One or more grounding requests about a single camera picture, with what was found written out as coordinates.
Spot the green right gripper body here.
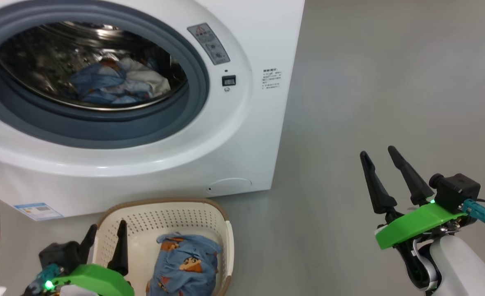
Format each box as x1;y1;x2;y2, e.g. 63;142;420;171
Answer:
375;201;479;250

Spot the perforated steel washer drum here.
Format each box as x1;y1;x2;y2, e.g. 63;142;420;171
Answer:
0;21;189;111

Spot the blue energy label sticker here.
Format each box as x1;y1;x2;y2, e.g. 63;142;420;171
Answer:
14;202;64;222

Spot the cream perforated laundry basket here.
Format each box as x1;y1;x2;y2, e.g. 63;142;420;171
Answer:
91;198;234;296

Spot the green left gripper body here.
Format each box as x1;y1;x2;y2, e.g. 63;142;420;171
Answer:
51;264;135;296

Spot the small text sticker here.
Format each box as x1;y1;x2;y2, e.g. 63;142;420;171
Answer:
262;68;283;90

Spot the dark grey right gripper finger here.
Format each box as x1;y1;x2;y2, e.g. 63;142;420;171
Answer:
360;151;398;214
388;146;435;205

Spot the white front-load washing machine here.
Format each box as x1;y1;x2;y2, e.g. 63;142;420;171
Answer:
0;0;306;218

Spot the teal camera cable connector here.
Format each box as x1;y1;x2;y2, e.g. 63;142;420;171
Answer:
30;263;62;294
462;199;485;235

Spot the grey warning sticker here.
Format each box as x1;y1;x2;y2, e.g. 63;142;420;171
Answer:
187;23;231;65

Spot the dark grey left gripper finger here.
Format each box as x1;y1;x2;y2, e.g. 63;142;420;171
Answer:
107;220;129;276
80;224;98;264

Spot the round white filter cover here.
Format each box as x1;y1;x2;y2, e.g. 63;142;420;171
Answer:
207;178;252;196

